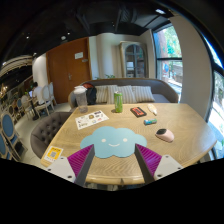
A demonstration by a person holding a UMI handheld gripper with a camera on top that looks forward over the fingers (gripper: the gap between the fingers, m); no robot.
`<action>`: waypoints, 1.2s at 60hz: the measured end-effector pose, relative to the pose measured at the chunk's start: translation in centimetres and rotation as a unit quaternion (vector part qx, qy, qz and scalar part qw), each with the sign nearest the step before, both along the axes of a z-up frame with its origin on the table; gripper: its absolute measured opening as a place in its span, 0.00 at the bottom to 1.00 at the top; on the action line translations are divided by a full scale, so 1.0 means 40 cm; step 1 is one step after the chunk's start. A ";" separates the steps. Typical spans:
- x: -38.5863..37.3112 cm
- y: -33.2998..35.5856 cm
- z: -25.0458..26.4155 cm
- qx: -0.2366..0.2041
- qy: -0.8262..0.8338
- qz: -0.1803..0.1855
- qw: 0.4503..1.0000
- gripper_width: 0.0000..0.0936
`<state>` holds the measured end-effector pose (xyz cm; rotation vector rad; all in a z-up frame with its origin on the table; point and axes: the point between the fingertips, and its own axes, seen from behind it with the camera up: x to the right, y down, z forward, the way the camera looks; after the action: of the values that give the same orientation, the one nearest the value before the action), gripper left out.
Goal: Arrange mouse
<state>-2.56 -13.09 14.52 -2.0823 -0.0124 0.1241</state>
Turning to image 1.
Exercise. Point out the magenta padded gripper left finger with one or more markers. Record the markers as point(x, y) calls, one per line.
point(75, 167)

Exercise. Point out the yellow QR code sticker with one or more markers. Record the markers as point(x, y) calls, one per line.
point(53, 153)

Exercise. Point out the small teal tube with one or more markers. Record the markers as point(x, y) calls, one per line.
point(150, 121)

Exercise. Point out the striped cushion right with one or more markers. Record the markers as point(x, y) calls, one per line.
point(143, 93)

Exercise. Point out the black backpack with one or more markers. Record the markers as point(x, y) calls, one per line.
point(91, 96)

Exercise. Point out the light blue cloud mouse pad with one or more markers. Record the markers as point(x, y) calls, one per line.
point(109, 141)

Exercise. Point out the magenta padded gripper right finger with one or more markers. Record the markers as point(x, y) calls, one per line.
point(154, 166)

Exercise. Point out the striped cushion middle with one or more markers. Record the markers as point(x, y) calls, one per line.
point(127, 93)

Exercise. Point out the green drink can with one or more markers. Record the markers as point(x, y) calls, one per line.
point(118, 100)

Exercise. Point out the arched glass cabinet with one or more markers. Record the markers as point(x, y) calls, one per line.
point(133, 59)

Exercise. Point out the striped cushion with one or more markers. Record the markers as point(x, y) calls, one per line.
point(102, 94)
point(127, 93)
point(143, 93)

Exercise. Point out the grey tufted armchair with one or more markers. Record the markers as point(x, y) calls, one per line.
point(46, 129)

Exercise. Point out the grey curved sofa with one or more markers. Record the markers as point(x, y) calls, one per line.
point(161, 91)

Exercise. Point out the striped cushion left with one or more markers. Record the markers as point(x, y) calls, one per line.
point(102, 94)

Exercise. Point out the cream plastic wrapped item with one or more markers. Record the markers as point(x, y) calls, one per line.
point(152, 109)

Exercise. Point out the clear plastic cup with lid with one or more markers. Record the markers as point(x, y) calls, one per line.
point(81, 99)

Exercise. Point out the white chair near door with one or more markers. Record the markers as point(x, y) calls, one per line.
point(47, 100)

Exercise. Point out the seated person in white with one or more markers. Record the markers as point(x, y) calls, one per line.
point(37, 99)

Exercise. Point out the orange wooden door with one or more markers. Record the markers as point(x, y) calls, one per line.
point(68, 66)

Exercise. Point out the pink and black computer mouse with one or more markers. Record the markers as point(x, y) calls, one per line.
point(165, 135)

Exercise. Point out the blue round-back chair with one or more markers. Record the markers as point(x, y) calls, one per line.
point(11, 136)

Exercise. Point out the white sticker sheet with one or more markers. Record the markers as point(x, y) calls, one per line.
point(90, 119)

